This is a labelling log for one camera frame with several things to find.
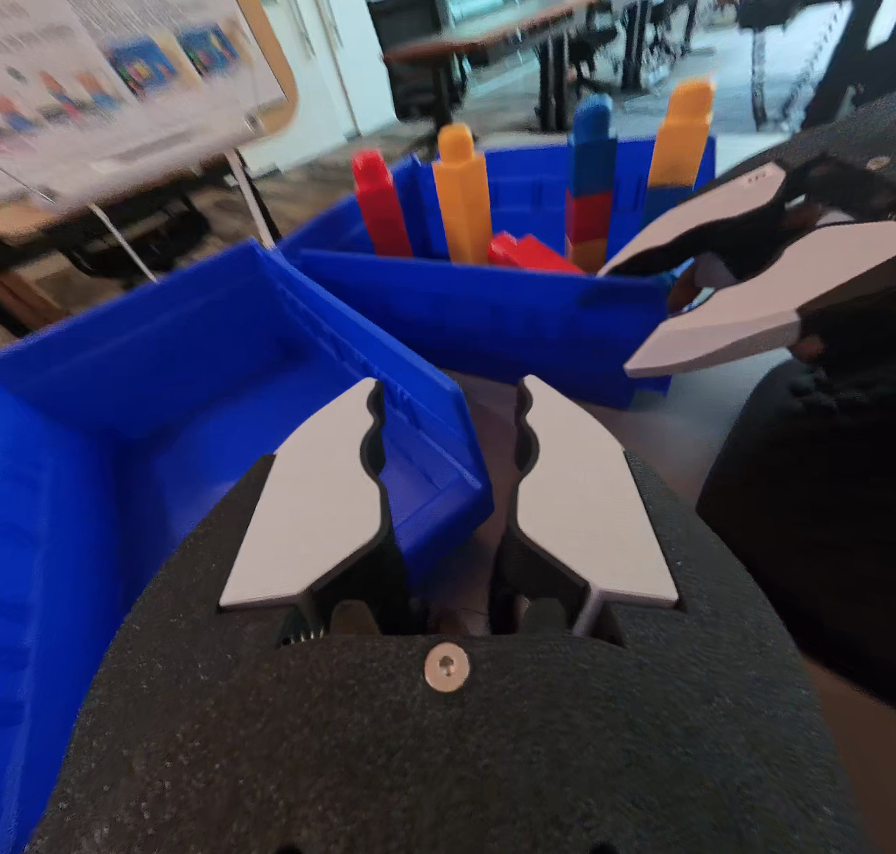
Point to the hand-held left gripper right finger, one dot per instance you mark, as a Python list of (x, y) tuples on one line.
[(588, 518)]

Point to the white poster stand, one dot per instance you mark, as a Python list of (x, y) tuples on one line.
[(250, 199)]

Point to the instruction poster board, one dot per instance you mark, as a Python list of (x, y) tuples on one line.
[(105, 49)]

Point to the blue plastic bin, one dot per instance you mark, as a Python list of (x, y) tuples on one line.
[(210, 392), (455, 322)]

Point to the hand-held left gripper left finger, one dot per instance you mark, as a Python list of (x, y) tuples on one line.
[(308, 518)]

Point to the black padded armrest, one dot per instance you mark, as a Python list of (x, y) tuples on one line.
[(805, 518)]

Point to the blue red orange block tower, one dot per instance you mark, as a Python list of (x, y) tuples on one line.
[(591, 161)]

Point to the black office chair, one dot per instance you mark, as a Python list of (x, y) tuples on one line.
[(413, 35)]

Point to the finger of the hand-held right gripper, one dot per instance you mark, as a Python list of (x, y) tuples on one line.
[(707, 213), (735, 322)]

